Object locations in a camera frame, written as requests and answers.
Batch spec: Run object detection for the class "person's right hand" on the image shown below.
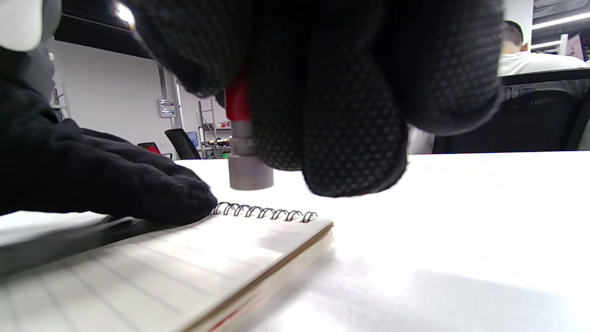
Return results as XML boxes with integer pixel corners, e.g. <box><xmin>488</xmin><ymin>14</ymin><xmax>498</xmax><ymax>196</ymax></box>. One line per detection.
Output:
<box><xmin>124</xmin><ymin>0</ymin><xmax>505</xmax><ymax>198</ymax></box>

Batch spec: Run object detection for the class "red chair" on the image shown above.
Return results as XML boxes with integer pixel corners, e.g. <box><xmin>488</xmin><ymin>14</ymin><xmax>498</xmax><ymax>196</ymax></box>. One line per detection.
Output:
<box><xmin>137</xmin><ymin>142</ymin><xmax>172</xmax><ymax>160</ymax></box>

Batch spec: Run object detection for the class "person's left hand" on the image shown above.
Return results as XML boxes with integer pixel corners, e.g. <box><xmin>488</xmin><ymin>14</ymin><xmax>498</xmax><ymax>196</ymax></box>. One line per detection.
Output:
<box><xmin>0</xmin><ymin>48</ymin><xmax>218</xmax><ymax>226</ymax></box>

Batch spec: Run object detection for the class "cream spiral notebook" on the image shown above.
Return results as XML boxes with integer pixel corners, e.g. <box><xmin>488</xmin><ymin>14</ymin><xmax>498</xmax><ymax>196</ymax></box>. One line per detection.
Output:
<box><xmin>0</xmin><ymin>202</ymin><xmax>334</xmax><ymax>332</ymax></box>

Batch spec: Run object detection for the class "metal shelf rack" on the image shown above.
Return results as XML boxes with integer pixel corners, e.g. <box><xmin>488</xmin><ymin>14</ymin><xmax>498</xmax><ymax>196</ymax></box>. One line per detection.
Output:
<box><xmin>198</xmin><ymin>99</ymin><xmax>231</xmax><ymax>160</ymax></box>

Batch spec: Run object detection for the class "black mesh office chair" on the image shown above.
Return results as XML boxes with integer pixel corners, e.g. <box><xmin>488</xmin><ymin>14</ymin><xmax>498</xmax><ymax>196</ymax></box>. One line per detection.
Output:
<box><xmin>432</xmin><ymin>69</ymin><xmax>590</xmax><ymax>153</ymax></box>

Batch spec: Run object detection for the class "grey stamp cap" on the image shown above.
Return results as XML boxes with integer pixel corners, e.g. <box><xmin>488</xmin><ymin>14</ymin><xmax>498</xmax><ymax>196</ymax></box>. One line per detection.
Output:
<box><xmin>228</xmin><ymin>154</ymin><xmax>274</xmax><ymax>191</ymax></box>

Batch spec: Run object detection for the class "red flower pattern stamp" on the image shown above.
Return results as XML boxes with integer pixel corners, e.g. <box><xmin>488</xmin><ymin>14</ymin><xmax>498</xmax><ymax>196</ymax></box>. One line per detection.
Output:
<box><xmin>225</xmin><ymin>74</ymin><xmax>255</xmax><ymax>157</ymax></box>

